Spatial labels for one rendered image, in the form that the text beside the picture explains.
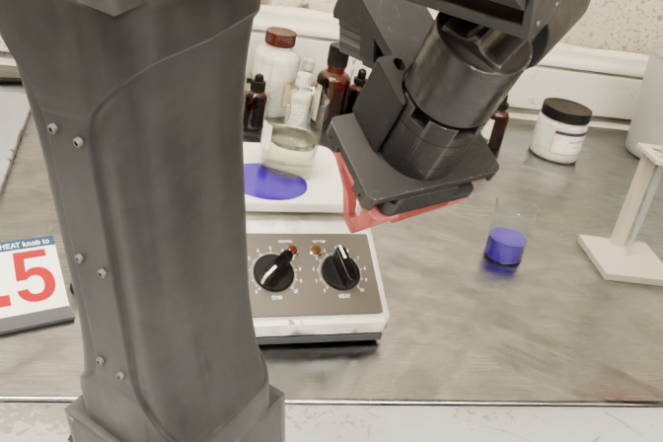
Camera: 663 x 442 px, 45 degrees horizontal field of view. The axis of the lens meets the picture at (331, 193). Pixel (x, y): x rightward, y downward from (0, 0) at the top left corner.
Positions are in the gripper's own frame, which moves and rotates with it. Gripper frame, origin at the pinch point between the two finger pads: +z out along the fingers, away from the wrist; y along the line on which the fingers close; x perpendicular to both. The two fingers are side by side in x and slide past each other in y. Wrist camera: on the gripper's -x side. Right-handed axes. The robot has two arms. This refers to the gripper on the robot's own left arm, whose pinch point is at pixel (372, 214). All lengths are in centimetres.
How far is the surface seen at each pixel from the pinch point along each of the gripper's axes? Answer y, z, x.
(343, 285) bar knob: 1.2, 7.0, 2.2
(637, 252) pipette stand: -37.6, 16.6, 4.4
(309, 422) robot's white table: 8.6, 5.6, 11.7
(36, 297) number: 23.1, 11.3, -5.2
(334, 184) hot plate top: -2.6, 8.0, -7.4
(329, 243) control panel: 0.6, 7.4, -1.8
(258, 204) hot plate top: 5.5, 6.1, -6.0
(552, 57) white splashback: -57, 29, -31
